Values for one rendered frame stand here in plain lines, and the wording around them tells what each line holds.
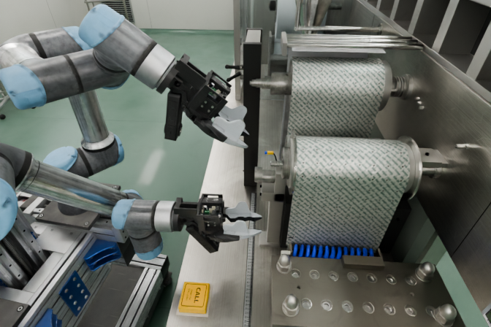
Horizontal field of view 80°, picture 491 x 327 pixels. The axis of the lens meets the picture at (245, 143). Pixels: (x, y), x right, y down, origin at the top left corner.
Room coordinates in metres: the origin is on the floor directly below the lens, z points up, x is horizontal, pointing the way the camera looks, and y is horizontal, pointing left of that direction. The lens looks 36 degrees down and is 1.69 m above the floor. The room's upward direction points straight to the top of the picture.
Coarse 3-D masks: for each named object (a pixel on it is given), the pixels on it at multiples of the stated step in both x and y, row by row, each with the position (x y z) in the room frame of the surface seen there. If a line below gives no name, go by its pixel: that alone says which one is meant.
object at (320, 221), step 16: (304, 208) 0.46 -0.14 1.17; (320, 208) 0.45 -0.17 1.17; (336, 208) 0.45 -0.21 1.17; (352, 208) 0.45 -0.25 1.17; (368, 208) 0.45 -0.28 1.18; (384, 208) 0.44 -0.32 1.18; (304, 224) 0.45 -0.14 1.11; (320, 224) 0.45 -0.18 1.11; (336, 224) 0.45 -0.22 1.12; (352, 224) 0.45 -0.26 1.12; (368, 224) 0.45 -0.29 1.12; (384, 224) 0.44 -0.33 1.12; (288, 240) 0.46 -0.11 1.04; (304, 240) 0.45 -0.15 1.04; (320, 240) 0.45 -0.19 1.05; (336, 240) 0.45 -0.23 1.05; (352, 240) 0.45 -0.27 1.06; (368, 240) 0.44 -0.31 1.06
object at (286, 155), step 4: (284, 148) 0.53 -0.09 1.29; (288, 148) 0.53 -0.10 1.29; (284, 152) 0.51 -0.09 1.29; (288, 152) 0.52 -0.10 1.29; (284, 156) 0.50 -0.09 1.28; (288, 156) 0.50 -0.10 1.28; (284, 160) 0.50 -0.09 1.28; (288, 160) 0.50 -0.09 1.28; (284, 164) 0.49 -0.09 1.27; (288, 164) 0.49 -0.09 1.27; (284, 168) 0.49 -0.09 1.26; (288, 168) 0.49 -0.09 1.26; (284, 172) 0.48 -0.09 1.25; (288, 172) 0.48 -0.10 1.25; (284, 176) 0.48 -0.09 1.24; (288, 176) 0.48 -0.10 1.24
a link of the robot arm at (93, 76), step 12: (72, 60) 0.52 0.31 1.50; (84, 60) 0.52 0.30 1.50; (96, 60) 0.52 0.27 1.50; (84, 72) 0.51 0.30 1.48; (96, 72) 0.52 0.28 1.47; (108, 72) 0.53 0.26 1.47; (120, 72) 0.53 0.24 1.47; (84, 84) 0.50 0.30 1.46; (96, 84) 0.52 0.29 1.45; (108, 84) 0.54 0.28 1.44; (120, 84) 0.57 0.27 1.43
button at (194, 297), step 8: (184, 288) 0.39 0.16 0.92; (192, 288) 0.39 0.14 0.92; (200, 288) 0.39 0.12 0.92; (208, 288) 0.39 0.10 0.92; (184, 296) 0.37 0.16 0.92; (192, 296) 0.37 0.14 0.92; (200, 296) 0.37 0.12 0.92; (208, 296) 0.38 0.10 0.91; (184, 304) 0.35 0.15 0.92; (192, 304) 0.35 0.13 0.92; (200, 304) 0.35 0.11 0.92; (192, 312) 0.34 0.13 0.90; (200, 312) 0.34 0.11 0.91
